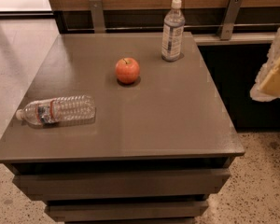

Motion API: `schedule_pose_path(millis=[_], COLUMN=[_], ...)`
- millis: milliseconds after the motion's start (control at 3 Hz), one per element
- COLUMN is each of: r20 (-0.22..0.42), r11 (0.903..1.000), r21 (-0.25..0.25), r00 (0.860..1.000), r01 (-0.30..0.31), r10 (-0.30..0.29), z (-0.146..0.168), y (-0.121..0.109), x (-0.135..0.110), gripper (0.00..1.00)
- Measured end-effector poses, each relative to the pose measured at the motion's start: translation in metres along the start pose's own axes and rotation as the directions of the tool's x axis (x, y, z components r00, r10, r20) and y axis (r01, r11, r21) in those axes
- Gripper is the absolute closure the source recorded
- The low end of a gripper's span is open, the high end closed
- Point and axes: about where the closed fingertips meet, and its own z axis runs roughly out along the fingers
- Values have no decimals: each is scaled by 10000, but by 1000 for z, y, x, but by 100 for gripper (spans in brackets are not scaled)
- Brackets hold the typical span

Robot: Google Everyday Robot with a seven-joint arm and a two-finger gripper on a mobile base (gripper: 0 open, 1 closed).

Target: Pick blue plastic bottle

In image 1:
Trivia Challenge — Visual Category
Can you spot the white perforated gripper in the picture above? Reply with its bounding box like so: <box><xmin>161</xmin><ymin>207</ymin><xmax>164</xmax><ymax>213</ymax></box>
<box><xmin>250</xmin><ymin>28</ymin><xmax>280</xmax><ymax>102</ymax></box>

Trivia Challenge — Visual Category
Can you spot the blue label plastic bottle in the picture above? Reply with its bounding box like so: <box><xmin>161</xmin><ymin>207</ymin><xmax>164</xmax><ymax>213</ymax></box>
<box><xmin>161</xmin><ymin>0</ymin><xmax>186</xmax><ymax>62</ymax></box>

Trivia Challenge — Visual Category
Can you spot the clear red label bottle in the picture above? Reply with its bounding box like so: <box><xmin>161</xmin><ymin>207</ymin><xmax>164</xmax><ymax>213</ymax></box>
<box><xmin>16</xmin><ymin>95</ymin><xmax>96</xmax><ymax>126</ymax></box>

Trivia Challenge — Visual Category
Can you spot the red apple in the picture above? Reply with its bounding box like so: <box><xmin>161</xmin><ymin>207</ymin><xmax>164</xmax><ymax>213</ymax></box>
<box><xmin>115</xmin><ymin>58</ymin><xmax>140</xmax><ymax>84</ymax></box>

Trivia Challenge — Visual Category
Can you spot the grey drawer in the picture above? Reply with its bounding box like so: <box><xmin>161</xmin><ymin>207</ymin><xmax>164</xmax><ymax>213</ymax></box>
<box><xmin>13</xmin><ymin>169</ymin><xmax>231</xmax><ymax>201</ymax></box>
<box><xmin>46</xmin><ymin>201</ymin><xmax>208</xmax><ymax>222</ymax></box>

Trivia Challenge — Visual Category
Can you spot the top grey drawer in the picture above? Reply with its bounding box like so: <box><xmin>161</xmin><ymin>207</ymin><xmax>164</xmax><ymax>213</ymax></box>
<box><xmin>13</xmin><ymin>169</ymin><xmax>231</xmax><ymax>201</ymax></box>

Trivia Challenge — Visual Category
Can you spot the right metal wall bracket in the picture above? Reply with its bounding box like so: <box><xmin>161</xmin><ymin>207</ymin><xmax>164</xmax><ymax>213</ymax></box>
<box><xmin>217</xmin><ymin>0</ymin><xmax>243</xmax><ymax>40</ymax></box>

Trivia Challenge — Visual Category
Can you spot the metal wall bracket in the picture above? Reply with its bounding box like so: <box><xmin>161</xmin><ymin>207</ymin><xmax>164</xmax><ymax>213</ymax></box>
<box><xmin>89</xmin><ymin>0</ymin><xmax>105</xmax><ymax>34</ymax></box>
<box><xmin>217</xmin><ymin>0</ymin><xmax>243</xmax><ymax>40</ymax></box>

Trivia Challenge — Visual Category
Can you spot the left metal wall bracket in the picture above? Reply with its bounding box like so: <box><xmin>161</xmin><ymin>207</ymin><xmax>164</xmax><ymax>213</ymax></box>
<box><xmin>89</xmin><ymin>0</ymin><xmax>105</xmax><ymax>34</ymax></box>

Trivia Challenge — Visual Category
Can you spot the metal wall rail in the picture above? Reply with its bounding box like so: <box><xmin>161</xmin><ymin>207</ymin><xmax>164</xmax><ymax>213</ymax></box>
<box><xmin>66</xmin><ymin>23</ymin><xmax>280</xmax><ymax>34</ymax></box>

